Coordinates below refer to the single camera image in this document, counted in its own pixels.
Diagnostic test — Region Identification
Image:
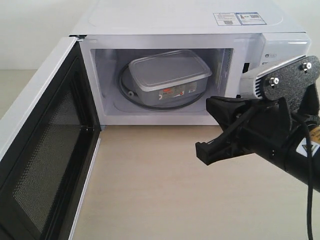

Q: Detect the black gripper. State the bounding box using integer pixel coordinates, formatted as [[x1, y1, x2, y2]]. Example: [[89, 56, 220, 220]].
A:
[[195, 84, 320, 170]]

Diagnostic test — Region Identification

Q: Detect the white plastic food container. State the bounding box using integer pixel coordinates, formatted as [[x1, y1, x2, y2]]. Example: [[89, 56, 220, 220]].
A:
[[128, 49, 212, 106]]

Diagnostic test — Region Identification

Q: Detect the white microwave door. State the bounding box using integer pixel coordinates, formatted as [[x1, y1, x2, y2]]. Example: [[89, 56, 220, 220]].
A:
[[0, 36, 101, 240]]

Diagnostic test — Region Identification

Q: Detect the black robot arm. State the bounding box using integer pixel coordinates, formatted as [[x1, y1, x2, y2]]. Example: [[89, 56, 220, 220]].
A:
[[195, 84, 320, 191]]

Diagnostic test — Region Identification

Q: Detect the white microwave oven body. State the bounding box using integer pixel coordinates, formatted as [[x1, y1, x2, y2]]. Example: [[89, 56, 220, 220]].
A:
[[70, 0, 311, 126]]

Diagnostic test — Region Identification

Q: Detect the warning label sticker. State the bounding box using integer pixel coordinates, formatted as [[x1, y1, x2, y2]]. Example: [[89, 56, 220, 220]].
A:
[[213, 12, 266, 26]]

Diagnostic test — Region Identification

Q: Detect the glass turntable plate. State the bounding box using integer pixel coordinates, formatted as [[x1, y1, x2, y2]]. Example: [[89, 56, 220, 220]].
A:
[[116, 63, 205, 112]]

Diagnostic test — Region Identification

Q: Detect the black camera cable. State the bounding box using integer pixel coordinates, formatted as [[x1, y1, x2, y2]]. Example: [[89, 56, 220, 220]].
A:
[[224, 99, 316, 240]]

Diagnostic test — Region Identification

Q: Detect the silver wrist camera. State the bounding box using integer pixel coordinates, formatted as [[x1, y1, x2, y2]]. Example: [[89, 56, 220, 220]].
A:
[[239, 55, 320, 101]]

